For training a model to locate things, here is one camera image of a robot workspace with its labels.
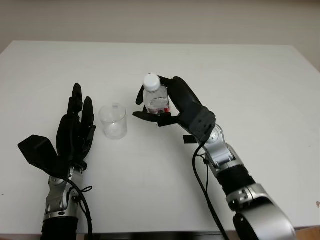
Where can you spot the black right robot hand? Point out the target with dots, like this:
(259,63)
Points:
(185,100)

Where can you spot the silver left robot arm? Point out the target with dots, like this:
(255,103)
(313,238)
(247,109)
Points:
(58,200)

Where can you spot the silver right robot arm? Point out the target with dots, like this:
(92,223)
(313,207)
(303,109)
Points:
(250,190)

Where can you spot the clear plastic cup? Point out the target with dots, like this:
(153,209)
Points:
(113,122)

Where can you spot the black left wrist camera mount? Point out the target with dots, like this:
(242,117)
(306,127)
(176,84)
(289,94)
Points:
(37,152)

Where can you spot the clear water bottle white cap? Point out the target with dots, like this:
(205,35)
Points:
(156,97)

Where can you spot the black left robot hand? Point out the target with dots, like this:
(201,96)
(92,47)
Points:
(71,135)

